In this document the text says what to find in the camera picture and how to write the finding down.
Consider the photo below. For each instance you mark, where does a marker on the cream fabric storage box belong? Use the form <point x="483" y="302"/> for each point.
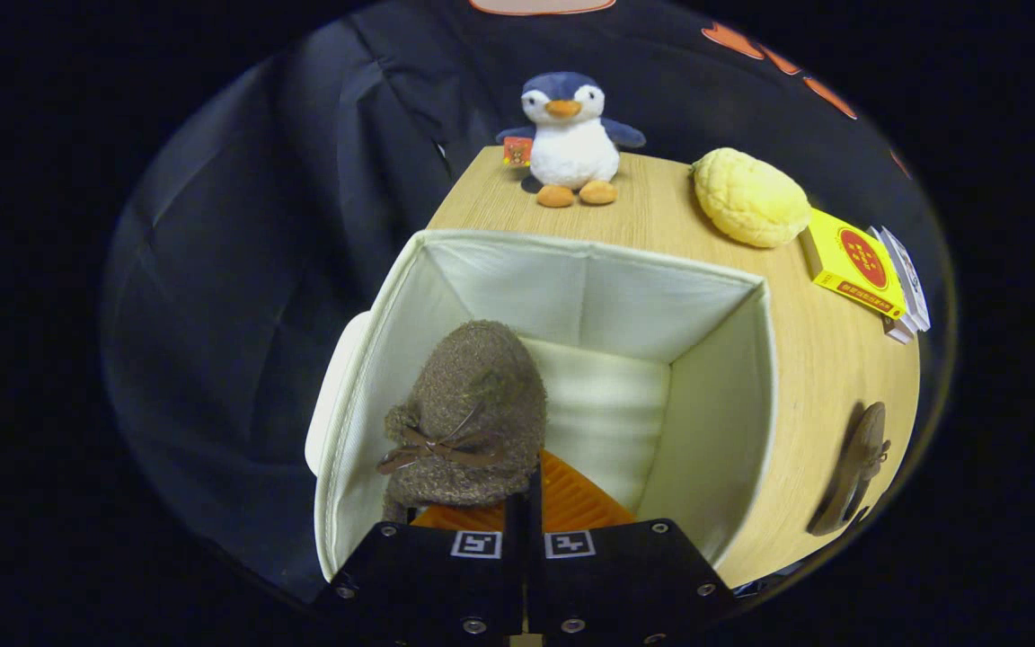
<point x="625" y="296"/>

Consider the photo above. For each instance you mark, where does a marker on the cream storage box lid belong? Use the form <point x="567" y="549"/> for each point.
<point x="333" y="404"/>

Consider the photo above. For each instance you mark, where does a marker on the yellow melon bread plush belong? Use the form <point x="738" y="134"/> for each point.
<point x="747" y="198"/>

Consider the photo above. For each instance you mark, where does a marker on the white illustrated card box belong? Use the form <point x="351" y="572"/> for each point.
<point x="911" y="279"/>

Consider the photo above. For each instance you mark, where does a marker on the brown fuzzy shoe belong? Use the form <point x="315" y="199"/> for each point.
<point x="473" y="395"/>
<point x="854" y="467"/>

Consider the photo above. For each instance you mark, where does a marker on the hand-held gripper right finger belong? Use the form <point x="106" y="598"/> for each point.
<point x="625" y="584"/>

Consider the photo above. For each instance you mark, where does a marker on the blue white penguin plush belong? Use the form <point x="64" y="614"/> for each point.
<point x="571" y="148"/>

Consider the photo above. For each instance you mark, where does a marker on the yellow book with red circle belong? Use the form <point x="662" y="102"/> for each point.
<point x="854" y="261"/>

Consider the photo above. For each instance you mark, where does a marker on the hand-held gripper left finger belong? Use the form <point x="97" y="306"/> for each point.
<point x="428" y="584"/>

